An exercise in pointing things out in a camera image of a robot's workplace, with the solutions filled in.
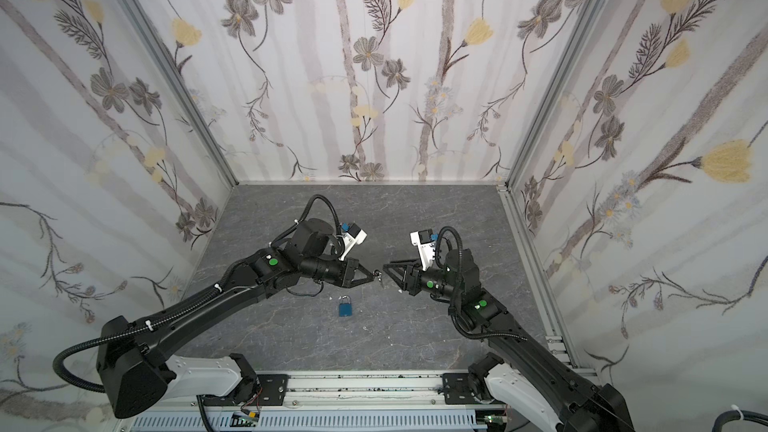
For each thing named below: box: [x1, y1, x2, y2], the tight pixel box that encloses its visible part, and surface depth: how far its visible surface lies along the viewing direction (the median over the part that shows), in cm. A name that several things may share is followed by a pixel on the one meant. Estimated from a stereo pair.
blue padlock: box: [338, 294, 353, 317], surface depth 90 cm
